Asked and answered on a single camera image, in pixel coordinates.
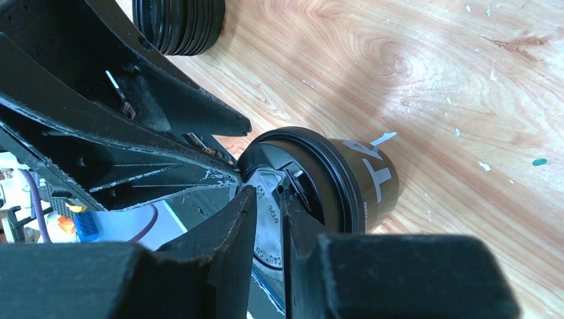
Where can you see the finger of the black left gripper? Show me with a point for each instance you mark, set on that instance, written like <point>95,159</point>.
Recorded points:
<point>81,43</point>
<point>102,159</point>

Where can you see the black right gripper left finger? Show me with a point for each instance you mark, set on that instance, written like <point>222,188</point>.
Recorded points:
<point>80,280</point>

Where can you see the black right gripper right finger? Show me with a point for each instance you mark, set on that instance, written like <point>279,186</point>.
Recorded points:
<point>335,275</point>

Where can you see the clear brown plastic cup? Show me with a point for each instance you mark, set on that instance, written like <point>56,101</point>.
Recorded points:
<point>375,183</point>

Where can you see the black cup lid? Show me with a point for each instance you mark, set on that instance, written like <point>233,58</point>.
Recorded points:
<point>311,167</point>

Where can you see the black lid stack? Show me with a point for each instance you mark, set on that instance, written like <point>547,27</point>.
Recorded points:
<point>179,27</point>

